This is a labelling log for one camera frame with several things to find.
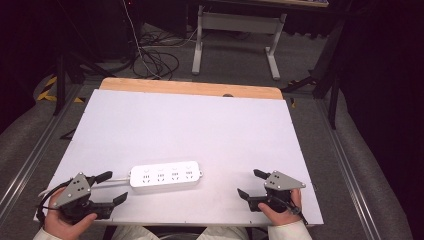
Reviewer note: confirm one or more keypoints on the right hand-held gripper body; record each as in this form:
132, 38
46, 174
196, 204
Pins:
278, 191

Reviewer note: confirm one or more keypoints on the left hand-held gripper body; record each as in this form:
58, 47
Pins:
76, 193

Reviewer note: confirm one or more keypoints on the white power strip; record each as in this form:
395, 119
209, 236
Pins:
165, 174

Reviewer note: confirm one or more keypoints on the person's right hand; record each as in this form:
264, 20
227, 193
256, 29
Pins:
283, 216

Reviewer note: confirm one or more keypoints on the person's left hand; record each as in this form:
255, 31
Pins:
61, 225

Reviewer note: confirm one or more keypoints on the person's legs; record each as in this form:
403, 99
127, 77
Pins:
220, 234

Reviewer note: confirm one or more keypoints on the white board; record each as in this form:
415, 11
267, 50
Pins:
186, 133

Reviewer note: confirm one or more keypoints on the yellow black floor tape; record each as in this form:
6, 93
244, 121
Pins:
50, 89

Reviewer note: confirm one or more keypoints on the black metal stand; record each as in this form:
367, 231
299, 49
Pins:
328, 76
71, 71

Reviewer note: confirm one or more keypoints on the wooden table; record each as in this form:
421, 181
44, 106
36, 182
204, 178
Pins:
186, 87

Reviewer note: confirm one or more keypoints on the black curtain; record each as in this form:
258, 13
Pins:
386, 83
23, 43

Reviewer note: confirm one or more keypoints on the aluminium floor rail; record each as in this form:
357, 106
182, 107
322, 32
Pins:
36, 150
343, 166

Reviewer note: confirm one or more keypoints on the white metal desk frame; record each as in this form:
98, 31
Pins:
238, 22

